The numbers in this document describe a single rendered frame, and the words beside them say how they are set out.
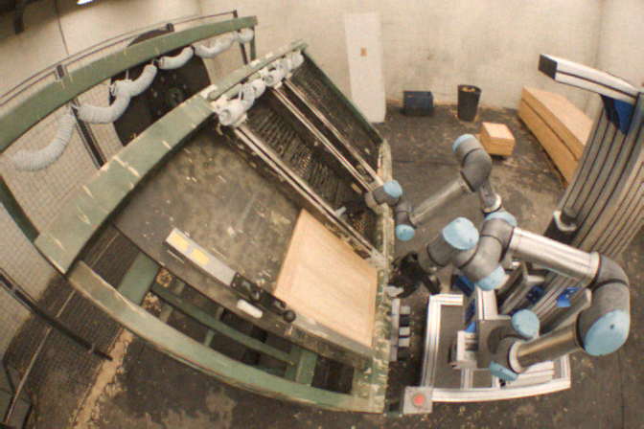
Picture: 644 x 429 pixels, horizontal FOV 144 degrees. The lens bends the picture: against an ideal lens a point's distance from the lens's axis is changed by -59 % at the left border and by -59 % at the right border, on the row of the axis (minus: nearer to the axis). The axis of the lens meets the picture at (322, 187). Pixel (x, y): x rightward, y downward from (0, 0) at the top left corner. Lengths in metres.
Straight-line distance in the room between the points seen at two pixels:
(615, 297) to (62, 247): 1.18
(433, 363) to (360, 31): 4.51
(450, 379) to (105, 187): 2.05
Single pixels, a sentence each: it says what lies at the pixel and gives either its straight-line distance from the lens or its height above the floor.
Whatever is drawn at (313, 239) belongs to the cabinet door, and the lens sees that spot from 1.09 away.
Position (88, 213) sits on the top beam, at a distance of 0.66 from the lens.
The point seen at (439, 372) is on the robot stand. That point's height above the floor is 0.21.
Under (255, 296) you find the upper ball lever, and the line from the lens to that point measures 0.67.
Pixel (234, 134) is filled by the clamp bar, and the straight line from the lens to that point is 1.00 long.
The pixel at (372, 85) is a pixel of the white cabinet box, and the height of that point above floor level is 0.73.
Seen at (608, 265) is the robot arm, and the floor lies 1.66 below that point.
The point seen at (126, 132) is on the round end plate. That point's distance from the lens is 1.27.
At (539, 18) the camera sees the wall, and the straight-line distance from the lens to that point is 6.76.
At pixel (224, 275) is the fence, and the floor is 1.52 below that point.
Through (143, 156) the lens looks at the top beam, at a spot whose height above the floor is 1.87.
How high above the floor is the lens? 2.09
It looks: 38 degrees down
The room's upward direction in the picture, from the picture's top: 10 degrees counter-clockwise
